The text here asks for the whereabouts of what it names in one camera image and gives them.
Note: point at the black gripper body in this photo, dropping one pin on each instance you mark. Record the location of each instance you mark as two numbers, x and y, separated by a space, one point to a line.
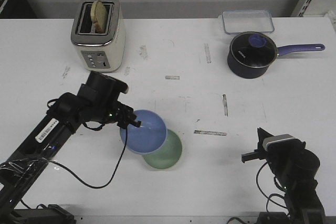
101 103
278 153

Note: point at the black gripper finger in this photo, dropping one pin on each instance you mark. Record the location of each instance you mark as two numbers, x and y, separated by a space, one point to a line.
134 123
264 138

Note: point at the blue bowl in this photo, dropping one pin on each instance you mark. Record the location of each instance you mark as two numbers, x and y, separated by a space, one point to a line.
149 137

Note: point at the green bowl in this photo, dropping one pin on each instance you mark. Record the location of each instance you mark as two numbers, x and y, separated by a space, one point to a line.
168 155

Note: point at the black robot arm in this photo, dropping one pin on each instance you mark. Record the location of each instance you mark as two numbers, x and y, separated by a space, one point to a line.
28 161
294 168

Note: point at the cream and chrome toaster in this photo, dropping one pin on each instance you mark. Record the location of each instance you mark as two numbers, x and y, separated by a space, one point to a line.
99 52

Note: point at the dark blue saucepan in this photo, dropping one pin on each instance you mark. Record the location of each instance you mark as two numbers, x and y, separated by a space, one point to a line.
251 73

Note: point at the slice of toast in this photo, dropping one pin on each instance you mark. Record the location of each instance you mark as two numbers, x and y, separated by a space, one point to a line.
99 16

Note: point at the glass pot lid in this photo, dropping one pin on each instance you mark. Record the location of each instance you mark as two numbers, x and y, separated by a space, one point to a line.
253 49

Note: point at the clear plastic container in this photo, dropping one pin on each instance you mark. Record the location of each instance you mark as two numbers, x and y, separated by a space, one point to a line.
239 21

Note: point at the black box at left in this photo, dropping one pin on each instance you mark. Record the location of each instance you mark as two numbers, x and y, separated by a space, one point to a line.
17 9

